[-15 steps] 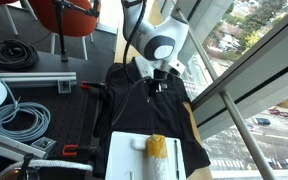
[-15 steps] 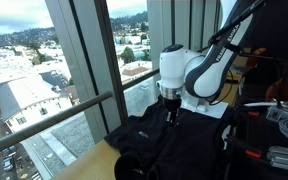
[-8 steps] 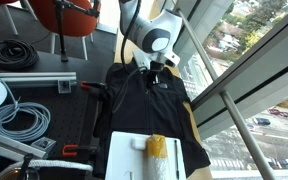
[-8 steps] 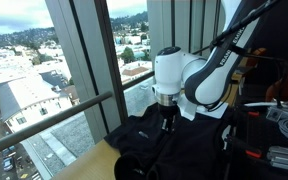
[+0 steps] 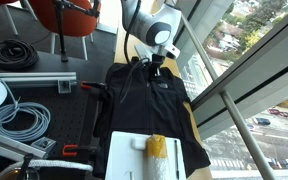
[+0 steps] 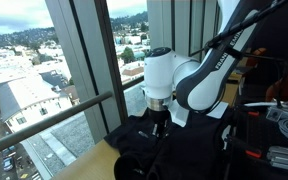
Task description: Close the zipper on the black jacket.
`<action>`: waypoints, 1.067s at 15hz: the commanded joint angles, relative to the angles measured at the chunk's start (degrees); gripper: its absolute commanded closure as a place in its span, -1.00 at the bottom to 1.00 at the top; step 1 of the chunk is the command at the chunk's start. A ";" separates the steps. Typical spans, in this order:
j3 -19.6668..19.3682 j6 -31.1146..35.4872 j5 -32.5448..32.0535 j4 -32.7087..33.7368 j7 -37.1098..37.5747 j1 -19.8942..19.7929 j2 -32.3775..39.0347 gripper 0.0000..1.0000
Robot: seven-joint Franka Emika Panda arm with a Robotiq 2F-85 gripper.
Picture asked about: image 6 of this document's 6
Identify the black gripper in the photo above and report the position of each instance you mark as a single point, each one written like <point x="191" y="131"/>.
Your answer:
<point x="159" y="116"/>

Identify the black clamp orange tip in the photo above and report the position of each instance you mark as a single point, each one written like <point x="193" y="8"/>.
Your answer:
<point x="252" y="153"/>
<point x="253" y="113"/>

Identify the thin dark window handrail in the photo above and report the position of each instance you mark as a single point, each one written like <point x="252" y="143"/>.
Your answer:
<point x="197" y="51"/>

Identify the grey metal bars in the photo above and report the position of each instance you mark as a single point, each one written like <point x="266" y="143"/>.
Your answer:
<point x="285" y="159"/>

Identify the thick grey window handrail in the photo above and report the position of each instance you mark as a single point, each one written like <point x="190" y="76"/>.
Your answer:
<point x="50" y="121"/>

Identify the black zip jacket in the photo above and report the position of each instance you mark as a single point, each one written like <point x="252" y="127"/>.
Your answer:
<point x="190" y="150"/>

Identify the grey power box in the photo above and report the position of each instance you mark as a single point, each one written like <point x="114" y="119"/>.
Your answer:
<point x="280" y="114"/>

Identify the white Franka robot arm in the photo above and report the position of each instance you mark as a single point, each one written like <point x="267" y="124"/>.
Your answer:
<point x="200" y="86"/>

